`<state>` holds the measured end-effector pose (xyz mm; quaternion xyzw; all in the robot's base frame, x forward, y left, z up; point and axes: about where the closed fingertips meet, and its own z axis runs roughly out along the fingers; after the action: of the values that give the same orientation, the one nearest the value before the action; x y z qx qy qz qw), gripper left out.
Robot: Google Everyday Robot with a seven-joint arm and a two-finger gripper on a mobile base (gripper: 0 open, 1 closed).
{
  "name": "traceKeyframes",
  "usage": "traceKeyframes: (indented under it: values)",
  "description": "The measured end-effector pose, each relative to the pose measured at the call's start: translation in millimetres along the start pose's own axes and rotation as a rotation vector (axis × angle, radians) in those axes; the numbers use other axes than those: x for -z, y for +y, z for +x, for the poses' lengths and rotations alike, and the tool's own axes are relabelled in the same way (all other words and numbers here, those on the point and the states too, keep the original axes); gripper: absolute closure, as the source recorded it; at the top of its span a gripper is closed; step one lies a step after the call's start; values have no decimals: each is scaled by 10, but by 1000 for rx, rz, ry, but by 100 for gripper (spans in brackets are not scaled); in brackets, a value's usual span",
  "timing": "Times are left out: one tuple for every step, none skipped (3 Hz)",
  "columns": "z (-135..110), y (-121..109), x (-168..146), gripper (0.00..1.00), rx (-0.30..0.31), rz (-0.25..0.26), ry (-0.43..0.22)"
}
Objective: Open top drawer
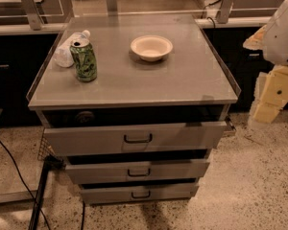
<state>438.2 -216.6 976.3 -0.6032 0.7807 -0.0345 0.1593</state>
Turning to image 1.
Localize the grey drawer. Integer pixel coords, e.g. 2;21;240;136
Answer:
66;149;209;184
45;105;226;156
81;178;199;205

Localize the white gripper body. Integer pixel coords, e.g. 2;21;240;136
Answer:
263;3;288;66

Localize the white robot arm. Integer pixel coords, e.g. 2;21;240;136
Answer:
243;0;288;125

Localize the grey middle drawer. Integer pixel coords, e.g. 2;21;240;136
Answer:
66;149;209;184

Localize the black metal stand leg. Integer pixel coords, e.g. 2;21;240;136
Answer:
28;155;63;230

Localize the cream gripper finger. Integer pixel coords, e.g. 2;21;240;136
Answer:
251;65;288;124
243;26;266;51

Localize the grey metal drawer cabinet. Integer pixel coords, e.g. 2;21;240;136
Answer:
26;13;242;206

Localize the right metal railing post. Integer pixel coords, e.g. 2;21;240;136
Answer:
216;0;234;24

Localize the white bowl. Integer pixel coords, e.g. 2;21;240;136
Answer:
131;35;173;62

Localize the round object inside top drawer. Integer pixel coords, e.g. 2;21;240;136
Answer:
74;111;95;124

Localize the grey bottom drawer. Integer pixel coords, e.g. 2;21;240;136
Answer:
81;178;199;205

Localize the grey top drawer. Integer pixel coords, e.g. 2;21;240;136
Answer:
45;105;226;156

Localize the left metal railing post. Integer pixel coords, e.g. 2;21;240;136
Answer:
21;0;42;31

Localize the clear plastic water bottle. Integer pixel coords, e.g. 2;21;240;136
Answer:
54;30;90;68

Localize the black floor cable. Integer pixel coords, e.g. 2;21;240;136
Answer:
0;132;52;230

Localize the green soda can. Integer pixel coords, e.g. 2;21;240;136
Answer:
70;38;97;82

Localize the wire mesh basket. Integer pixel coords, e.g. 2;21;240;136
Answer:
37;135;54;161

